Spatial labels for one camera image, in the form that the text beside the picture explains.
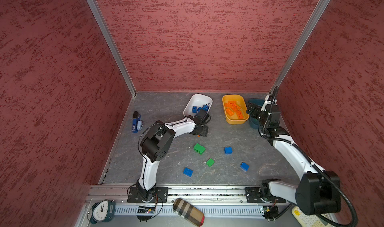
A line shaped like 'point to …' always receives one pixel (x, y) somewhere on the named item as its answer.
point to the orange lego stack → (239, 114)
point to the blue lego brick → (194, 109)
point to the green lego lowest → (210, 162)
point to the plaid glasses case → (188, 212)
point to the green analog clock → (102, 211)
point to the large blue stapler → (136, 117)
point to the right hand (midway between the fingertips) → (253, 107)
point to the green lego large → (199, 148)
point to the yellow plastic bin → (234, 119)
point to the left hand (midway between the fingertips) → (201, 134)
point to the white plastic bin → (196, 102)
